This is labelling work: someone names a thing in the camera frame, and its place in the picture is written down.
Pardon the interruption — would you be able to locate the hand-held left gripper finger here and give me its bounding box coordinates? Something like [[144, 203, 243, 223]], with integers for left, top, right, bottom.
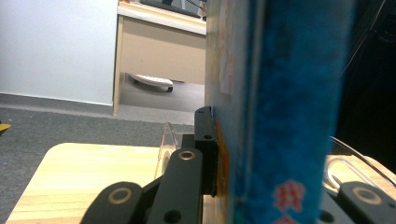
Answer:
[[181, 105, 219, 198]]

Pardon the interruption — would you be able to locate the clear acrylic book rack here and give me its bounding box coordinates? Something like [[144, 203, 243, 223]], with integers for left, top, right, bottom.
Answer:
[[153, 121, 396, 200]]

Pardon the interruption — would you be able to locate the blue monster picture book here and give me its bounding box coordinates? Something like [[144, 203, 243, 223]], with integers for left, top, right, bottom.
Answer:
[[204, 0, 357, 224]]

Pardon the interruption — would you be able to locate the office chair base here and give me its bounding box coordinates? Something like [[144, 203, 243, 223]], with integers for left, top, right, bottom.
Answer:
[[128, 72, 175, 93]]

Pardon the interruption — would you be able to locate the beige desk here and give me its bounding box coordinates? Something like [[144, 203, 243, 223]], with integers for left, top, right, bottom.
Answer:
[[112, 0, 208, 117]]

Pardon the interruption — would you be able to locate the dark keyboard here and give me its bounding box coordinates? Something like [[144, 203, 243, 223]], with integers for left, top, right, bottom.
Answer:
[[139, 0, 203, 19]]

